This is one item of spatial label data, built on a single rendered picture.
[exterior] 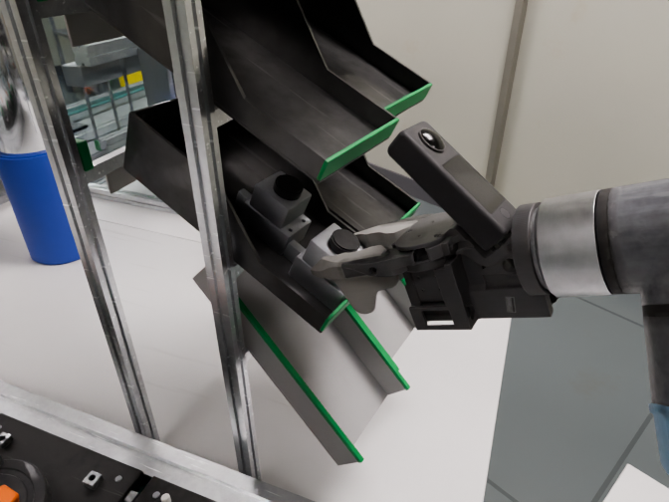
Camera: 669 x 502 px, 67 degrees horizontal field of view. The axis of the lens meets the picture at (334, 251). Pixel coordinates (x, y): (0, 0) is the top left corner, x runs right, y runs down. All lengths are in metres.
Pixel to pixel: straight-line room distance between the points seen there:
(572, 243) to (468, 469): 0.51
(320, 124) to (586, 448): 1.77
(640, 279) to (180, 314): 0.89
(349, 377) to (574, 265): 0.38
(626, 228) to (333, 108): 0.29
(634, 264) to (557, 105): 2.54
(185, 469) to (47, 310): 0.61
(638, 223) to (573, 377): 1.97
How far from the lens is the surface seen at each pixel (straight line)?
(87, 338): 1.10
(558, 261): 0.37
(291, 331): 0.64
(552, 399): 2.20
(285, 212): 0.51
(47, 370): 1.06
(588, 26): 2.80
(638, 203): 0.37
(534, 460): 1.98
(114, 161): 0.62
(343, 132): 0.49
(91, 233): 0.60
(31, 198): 1.28
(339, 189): 0.68
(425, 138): 0.41
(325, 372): 0.65
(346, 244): 0.48
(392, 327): 0.78
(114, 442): 0.76
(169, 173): 0.54
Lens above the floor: 1.52
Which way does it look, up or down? 32 degrees down
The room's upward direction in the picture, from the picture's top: straight up
